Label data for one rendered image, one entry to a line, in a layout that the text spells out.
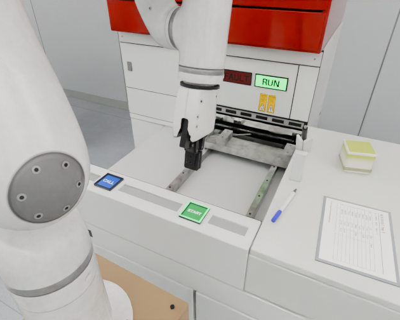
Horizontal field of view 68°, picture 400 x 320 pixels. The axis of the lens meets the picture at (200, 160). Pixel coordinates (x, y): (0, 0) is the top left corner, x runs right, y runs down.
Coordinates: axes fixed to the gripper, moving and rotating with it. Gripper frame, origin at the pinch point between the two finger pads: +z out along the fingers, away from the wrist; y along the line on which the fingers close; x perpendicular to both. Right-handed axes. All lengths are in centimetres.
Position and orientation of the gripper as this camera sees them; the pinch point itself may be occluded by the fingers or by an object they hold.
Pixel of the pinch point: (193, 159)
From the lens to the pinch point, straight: 61.7
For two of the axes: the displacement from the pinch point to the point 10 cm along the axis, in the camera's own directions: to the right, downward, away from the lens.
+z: -0.9, 9.2, 3.9
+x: 8.9, 2.5, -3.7
